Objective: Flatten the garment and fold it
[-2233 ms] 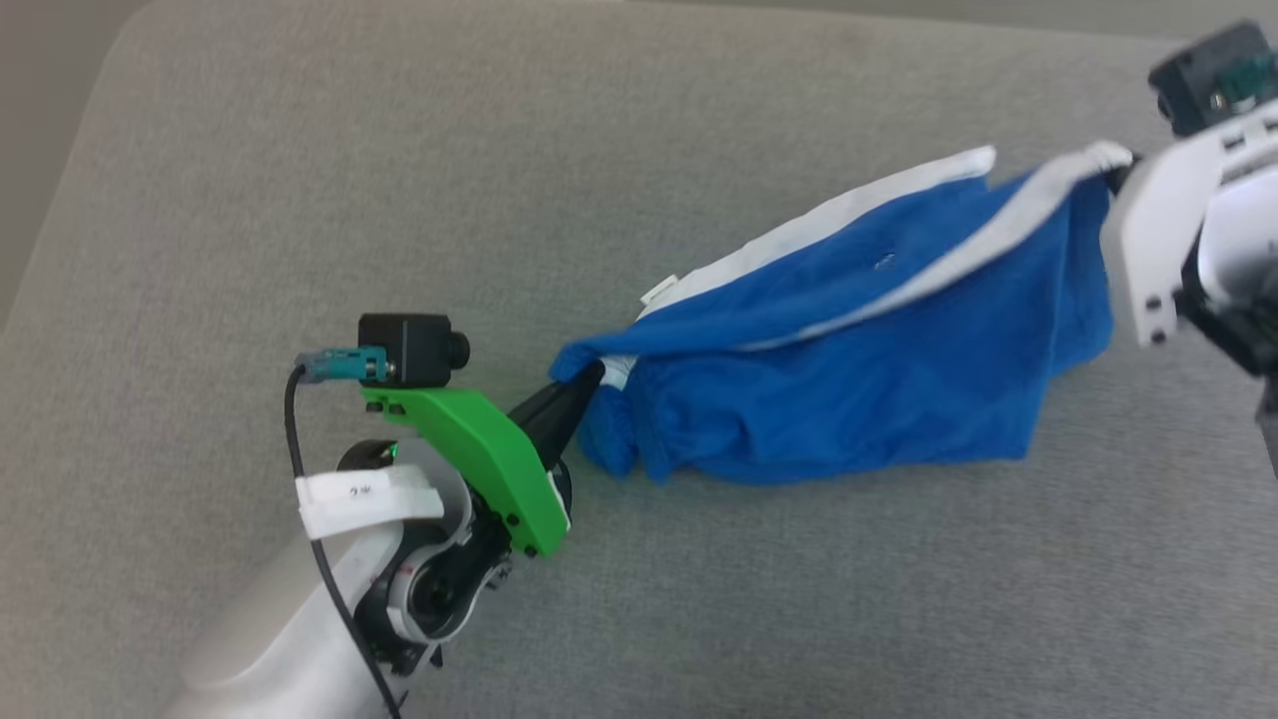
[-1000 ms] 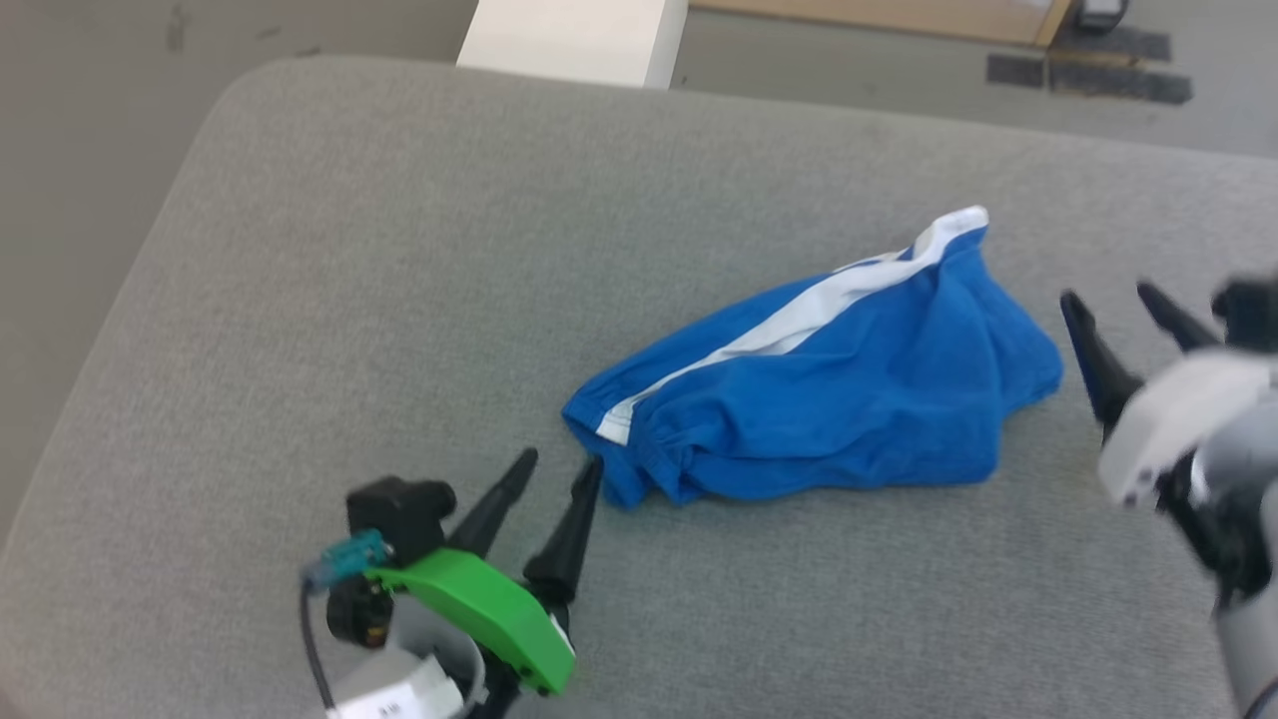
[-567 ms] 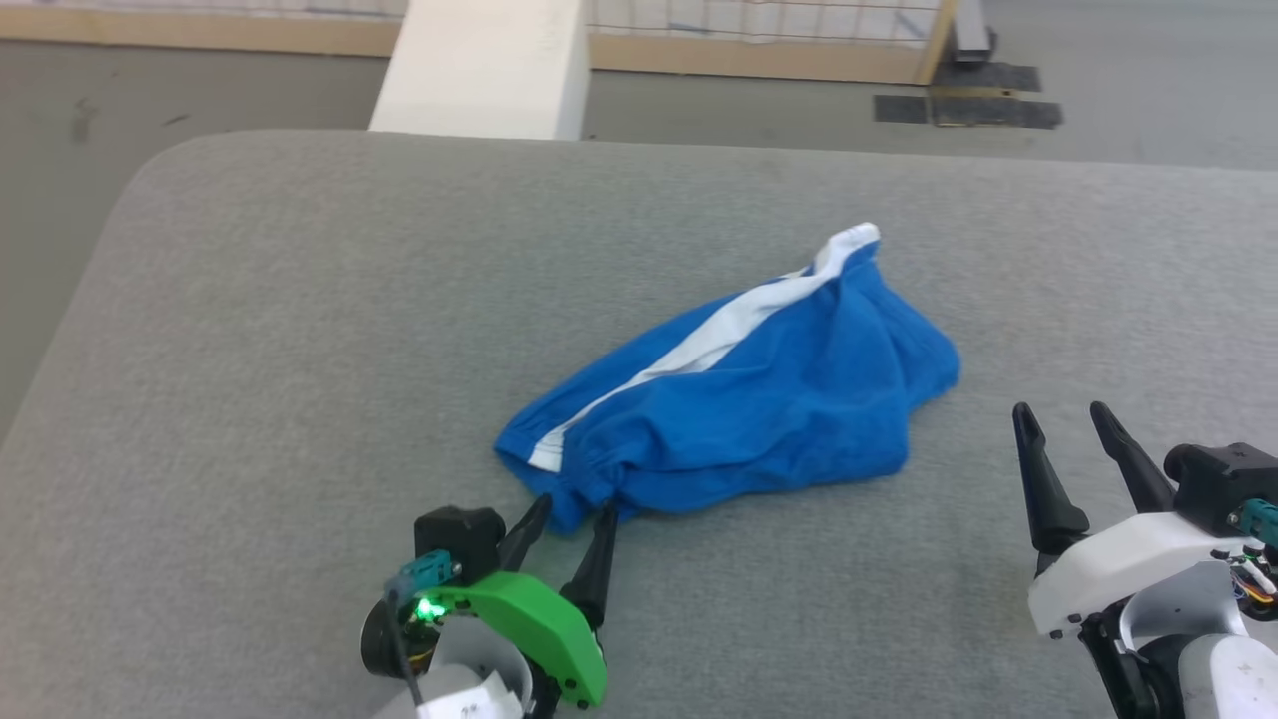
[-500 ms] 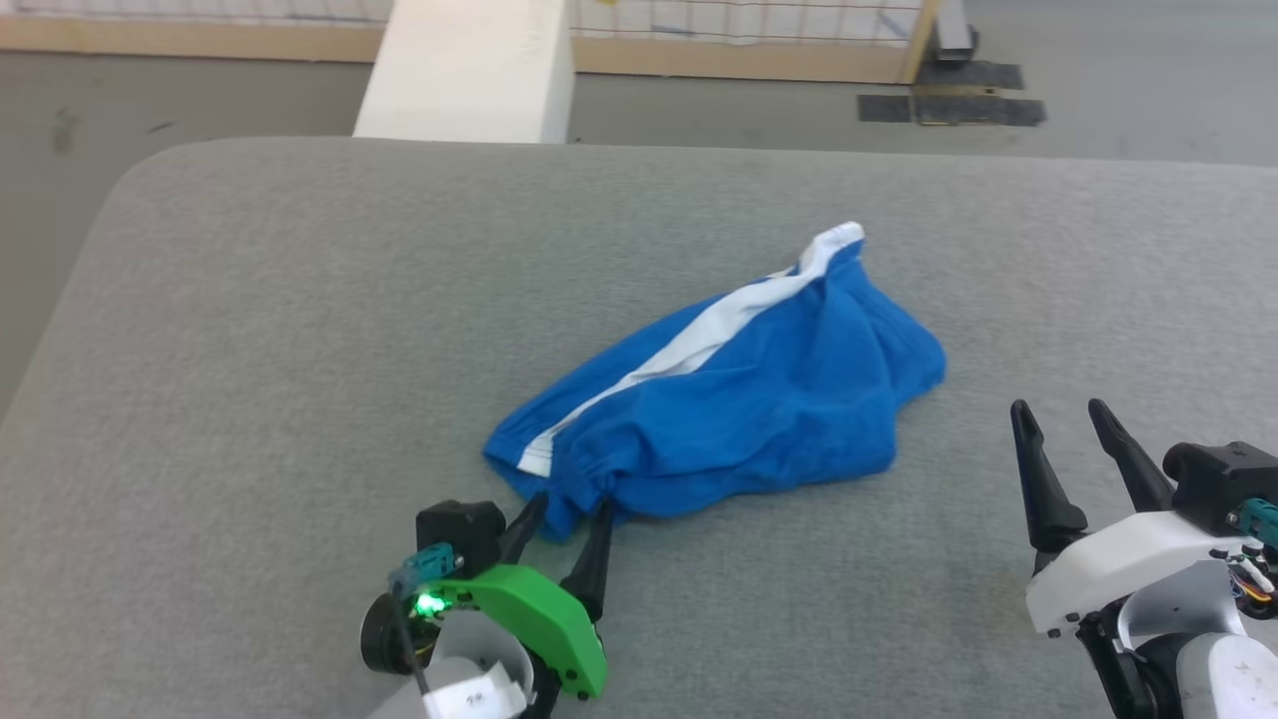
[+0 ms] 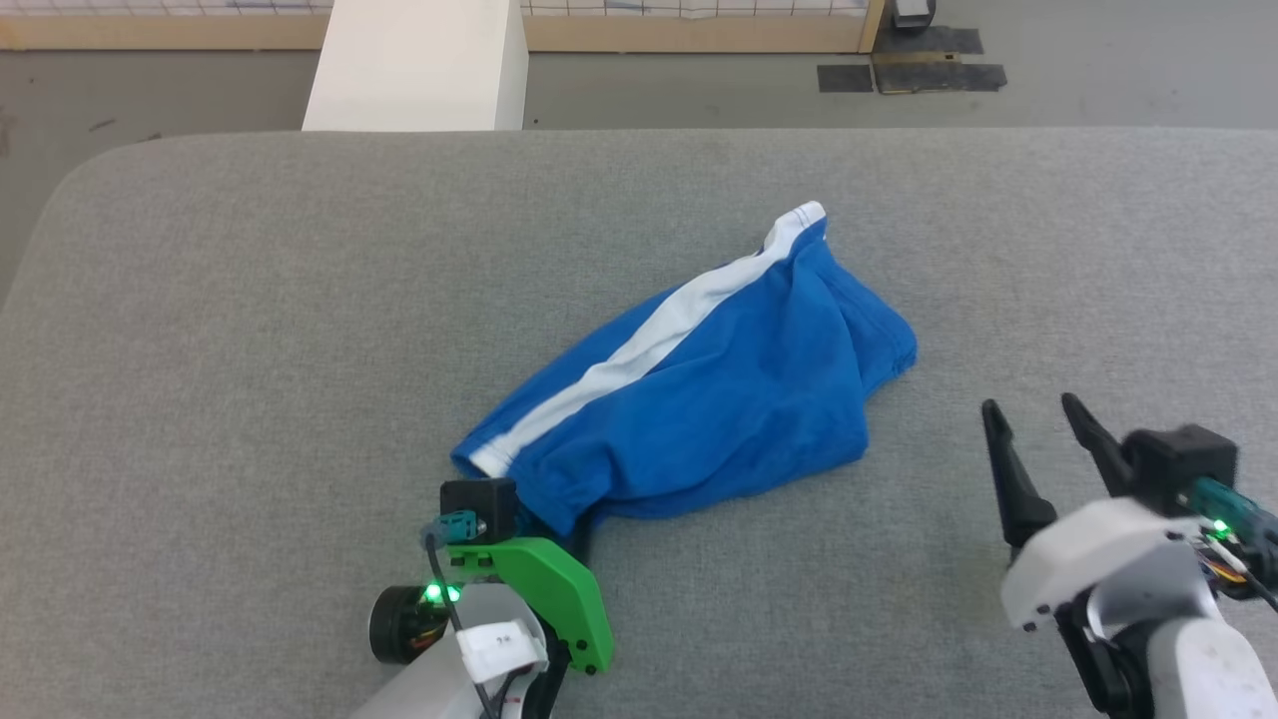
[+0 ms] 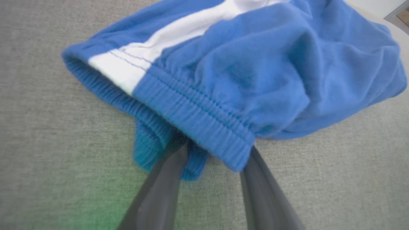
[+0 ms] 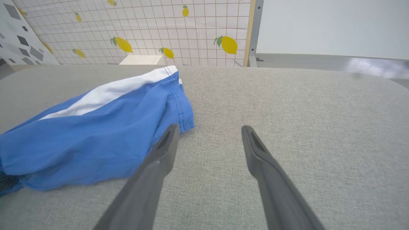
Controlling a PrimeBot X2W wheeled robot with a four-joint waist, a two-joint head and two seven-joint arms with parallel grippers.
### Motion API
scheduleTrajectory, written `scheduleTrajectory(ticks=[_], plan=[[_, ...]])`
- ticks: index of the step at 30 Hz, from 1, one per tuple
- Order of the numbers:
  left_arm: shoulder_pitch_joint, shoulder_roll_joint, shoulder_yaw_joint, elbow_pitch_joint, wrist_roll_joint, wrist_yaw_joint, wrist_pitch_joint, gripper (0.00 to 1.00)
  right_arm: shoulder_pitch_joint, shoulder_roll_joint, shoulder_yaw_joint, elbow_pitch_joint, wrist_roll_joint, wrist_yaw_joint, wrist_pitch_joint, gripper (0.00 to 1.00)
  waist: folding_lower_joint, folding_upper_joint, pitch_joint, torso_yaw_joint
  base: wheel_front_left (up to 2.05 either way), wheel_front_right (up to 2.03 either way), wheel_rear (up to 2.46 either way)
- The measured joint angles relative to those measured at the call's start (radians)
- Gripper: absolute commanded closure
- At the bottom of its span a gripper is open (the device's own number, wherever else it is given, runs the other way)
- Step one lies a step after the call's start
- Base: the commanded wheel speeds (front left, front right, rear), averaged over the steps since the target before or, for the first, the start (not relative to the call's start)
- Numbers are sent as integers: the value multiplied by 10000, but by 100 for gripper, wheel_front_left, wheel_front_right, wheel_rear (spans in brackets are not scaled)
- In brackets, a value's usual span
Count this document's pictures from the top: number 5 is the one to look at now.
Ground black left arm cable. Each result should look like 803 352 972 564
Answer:
426 533 502 719

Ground large black floor mat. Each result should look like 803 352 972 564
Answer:
873 62 1008 96

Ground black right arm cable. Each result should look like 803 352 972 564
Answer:
1196 537 1278 612

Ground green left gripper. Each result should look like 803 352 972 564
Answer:
444 537 615 676

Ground blue shorts with white stripe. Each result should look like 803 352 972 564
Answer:
451 201 919 540

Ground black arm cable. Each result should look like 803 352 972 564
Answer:
426 533 502 719
1196 537 1278 612

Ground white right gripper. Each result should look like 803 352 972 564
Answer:
981 392 1225 633

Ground white box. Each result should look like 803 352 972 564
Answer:
302 0 529 133

